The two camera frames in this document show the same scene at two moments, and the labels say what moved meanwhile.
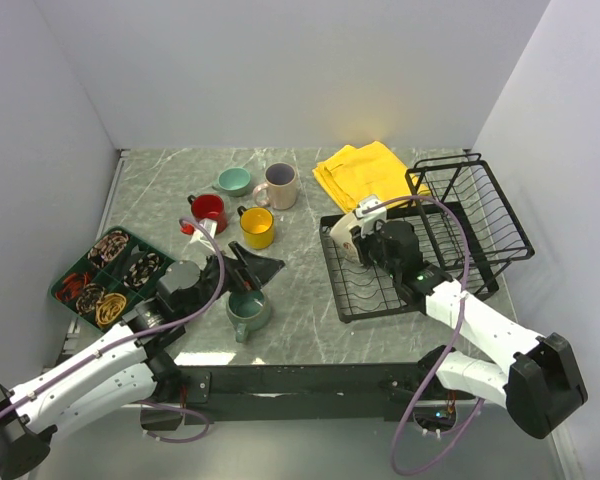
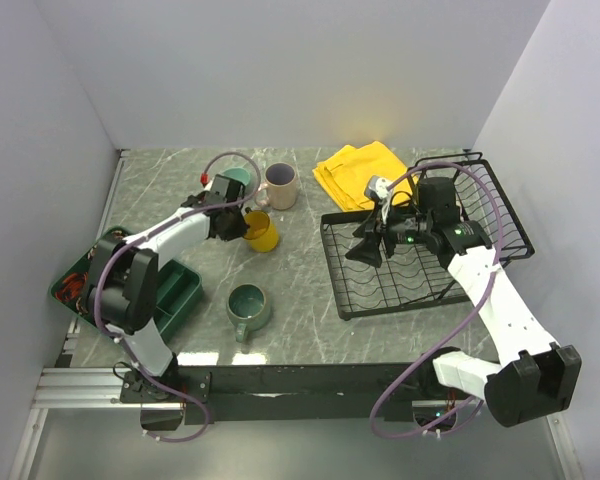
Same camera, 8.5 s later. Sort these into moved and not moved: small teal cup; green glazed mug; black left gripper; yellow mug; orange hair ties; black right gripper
Moved: black left gripper; black right gripper
Not moved: green glazed mug; yellow mug; small teal cup; orange hair ties
